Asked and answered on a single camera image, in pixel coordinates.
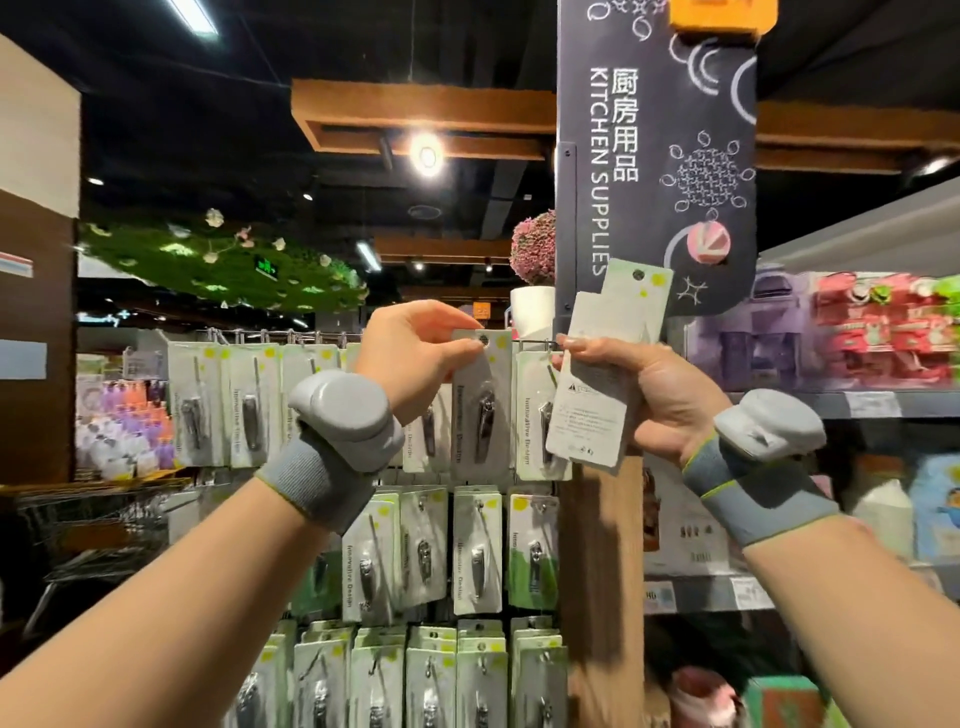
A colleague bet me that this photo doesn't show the dark hanging aisle sign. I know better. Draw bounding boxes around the dark hanging aisle sign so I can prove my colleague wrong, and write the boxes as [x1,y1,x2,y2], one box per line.
[555,0,759,321]

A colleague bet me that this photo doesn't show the green hanging ceiling decor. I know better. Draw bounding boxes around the green hanging ceiling decor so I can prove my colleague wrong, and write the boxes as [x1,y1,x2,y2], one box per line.
[78,207,369,314]

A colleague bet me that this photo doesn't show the blue cartoon box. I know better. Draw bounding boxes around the blue cartoon box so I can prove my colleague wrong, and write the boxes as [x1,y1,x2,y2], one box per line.
[907,454,960,564]

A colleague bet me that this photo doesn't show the wooden ceiling frame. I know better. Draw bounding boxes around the wooden ceiling frame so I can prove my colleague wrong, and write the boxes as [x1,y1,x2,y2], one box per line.
[289,78,960,177]

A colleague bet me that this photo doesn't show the orange sign tag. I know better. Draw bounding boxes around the orange sign tag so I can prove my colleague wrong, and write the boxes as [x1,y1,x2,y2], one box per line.
[667,0,782,42]

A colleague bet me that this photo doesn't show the row of pastel laundry bottles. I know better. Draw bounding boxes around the row of pastel laundry bottles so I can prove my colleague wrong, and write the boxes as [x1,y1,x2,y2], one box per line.
[75,375,174,482]

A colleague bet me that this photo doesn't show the row of pink red packs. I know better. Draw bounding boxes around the row of pink red packs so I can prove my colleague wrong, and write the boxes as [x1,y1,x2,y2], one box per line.
[810,270,960,389]

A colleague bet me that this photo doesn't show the pink flowers in white pot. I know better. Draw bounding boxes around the pink flowers in white pot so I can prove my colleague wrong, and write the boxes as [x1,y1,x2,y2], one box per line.
[510,210,560,344]

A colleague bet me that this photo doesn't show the purple boxed appliance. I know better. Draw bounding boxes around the purple boxed appliance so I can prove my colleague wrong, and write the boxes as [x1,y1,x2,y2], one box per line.
[682,267,812,392]

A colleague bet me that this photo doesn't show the grey kitchenware shelf unit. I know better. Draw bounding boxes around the grey kitchenware shelf unit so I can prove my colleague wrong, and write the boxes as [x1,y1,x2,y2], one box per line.
[642,180,960,728]

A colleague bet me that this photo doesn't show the empty silver shopping cart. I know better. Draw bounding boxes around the empty silver shopping cart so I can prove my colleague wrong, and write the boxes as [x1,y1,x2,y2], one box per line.
[0,477,204,632]

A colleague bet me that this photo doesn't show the grey wrist tracker band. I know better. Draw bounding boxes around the grey wrist tracker band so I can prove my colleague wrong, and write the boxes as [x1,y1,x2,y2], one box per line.
[681,388,842,549]
[255,370,407,537]

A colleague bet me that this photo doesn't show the round ceiling lamp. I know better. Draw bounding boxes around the round ceiling lamp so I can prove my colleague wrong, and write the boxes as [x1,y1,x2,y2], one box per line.
[406,130,449,182]

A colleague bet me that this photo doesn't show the person's right hand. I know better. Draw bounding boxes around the person's right hand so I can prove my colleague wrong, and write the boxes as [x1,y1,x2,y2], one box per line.
[555,333,734,467]

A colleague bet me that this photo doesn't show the wooden pillar panel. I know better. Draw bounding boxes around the wooden pillar panel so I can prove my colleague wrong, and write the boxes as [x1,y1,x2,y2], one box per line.
[0,37,84,485]

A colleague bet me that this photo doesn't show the pink mugs on shelf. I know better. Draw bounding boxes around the pink mugs on shelf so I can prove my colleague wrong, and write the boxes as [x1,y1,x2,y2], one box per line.
[667,667,737,728]

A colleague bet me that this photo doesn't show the teal orange box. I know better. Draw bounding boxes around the teal orange box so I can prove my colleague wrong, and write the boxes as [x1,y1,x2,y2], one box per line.
[742,675,824,728]

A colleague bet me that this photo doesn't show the wooden post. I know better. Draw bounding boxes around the wooden post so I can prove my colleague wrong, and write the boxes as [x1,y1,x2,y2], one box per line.
[558,450,647,728]

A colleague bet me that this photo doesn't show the person's right forearm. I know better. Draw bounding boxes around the person's right forearm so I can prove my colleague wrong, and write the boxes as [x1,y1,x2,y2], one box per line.
[742,517,960,728]

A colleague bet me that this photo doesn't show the white carded nail clipper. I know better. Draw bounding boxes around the white carded nail clipper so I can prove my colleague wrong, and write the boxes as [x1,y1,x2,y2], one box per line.
[597,258,674,350]
[450,330,515,485]
[544,292,647,470]

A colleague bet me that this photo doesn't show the large white product box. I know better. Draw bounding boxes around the large white product box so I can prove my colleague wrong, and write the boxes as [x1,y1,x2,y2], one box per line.
[645,457,737,576]

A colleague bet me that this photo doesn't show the rows of hung nail clipper packs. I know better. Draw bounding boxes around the rows of hung nail clipper packs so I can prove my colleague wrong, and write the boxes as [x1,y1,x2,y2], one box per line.
[165,337,572,728]

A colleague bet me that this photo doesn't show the person's left hand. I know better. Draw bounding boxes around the person's left hand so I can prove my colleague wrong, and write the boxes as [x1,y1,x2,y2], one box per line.
[355,300,489,426]

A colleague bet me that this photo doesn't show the cream white jug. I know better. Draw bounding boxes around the cream white jug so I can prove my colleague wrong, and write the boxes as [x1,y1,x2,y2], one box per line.
[855,457,917,560]

